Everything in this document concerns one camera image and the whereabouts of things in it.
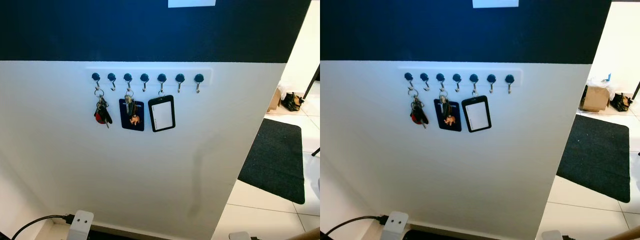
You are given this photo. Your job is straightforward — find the keys with orange charm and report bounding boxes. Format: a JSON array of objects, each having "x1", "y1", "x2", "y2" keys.
[
  {"x1": 438, "y1": 90, "x2": 457, "y2": 127},
  {"x1": 124, "y1": 90, "x2": 141, "y2": 127}
]

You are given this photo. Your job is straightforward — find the small black bag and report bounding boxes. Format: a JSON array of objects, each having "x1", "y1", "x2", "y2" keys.
[
  {"x1": 281, "y1": 92, "x2": 304, "y2": 112},
  {"x1": 611, "y1": 93, "x2": 634, "y2": 112}
]

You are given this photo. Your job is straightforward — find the brown cardboard box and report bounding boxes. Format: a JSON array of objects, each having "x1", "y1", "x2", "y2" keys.
[
  {"x1": 267, "y1": 88, "x2": 282, "y2": 113},
  {"x1": 582, "y1": 86, "x2": 611, "y2": 113}
]

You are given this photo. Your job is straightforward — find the black floor mat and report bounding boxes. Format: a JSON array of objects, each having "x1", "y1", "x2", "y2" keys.
[
  {"x1": 556, "y1": 114, "x2": 632, "y2": 204},
  {"x1": 237, "y1": 118, "x2": 306, "y2": 205}
]

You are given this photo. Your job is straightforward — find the key bunch with red fob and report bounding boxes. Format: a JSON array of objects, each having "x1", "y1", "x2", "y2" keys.
[
  {"x1": 407, "y1": 88, "x2": 429, "y2": 130},
  {"x1": 94, "y1": 88, "x2": 114, "y2": 129}
]

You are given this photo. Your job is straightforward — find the dark blue card holder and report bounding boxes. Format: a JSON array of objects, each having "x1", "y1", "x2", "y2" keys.
[
  {"x1": 433, "y1": 98, "x2": 463, "y2": 132},
  {"x1": 118, "y1": 98, "x2": 145, "y2": 132}
]

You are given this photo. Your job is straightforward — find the white paper sheet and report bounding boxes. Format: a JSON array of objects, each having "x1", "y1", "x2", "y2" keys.
[{"x1": 472, "y1": 0, "x2": 520, "y2": 9}]

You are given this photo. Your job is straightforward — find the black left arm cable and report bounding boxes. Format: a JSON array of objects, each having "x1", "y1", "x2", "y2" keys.
[
  {"x1": 320, "y1": 215, "x2": 390, "y2": 236},
  {"x1": 11, "y1": 214, "x2": 76, "y2": 240}
]

